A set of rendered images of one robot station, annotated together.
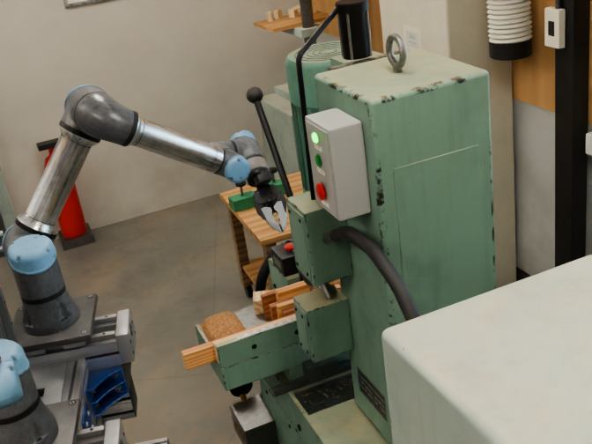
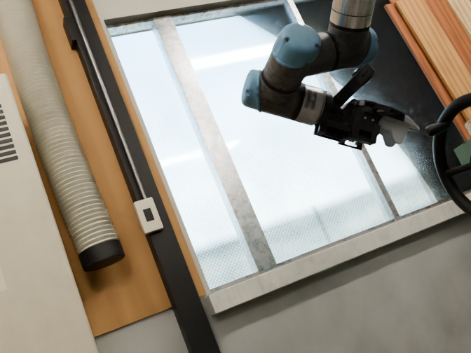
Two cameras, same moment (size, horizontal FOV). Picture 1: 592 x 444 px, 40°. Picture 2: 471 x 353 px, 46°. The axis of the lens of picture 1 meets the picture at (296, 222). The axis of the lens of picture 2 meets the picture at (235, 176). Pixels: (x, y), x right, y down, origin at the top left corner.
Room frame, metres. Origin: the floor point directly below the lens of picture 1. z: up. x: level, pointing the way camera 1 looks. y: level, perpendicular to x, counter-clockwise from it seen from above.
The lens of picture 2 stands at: (2.53, 1.12, 0.69)
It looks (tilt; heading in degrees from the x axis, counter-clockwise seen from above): 14 degrees up; 265
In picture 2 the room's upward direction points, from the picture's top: 23 degrees counter-clockwise
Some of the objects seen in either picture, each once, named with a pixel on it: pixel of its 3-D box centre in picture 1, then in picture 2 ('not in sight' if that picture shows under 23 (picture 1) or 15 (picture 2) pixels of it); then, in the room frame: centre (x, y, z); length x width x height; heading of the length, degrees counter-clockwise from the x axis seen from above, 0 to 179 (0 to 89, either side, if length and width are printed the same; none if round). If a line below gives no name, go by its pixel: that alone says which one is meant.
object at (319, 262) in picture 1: (318, 236); not in sight; (1.37, -0.04, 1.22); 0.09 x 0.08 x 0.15; 19
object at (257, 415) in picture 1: (253, 425); not in sight; (1.67, 0.18, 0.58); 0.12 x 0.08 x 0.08; 19
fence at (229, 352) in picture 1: (344, 314); not in sight; (1.57, -0.08, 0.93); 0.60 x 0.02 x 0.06; 109
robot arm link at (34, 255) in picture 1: (34, 265); not in sight; (1.93, 0.69, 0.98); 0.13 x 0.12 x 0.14; 23
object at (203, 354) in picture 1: (298, 322); not in sight; (1.57, 0.03, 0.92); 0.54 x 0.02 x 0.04; 109
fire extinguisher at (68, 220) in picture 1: (63, 192); not in sight; (4.27, 1.25, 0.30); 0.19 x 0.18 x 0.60; 20
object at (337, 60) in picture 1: (357, 48); not in sight; (1.49, -0.16, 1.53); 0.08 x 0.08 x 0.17; 19
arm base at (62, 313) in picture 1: (47, 304); not in sight; (1.93, 0.69, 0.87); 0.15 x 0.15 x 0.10
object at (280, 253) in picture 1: (299, 251); not in sight; (1.79, 0.00, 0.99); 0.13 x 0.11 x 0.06; 109
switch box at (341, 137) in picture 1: (337, 164); not in sight; (1.27, -0.08, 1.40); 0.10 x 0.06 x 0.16; 19
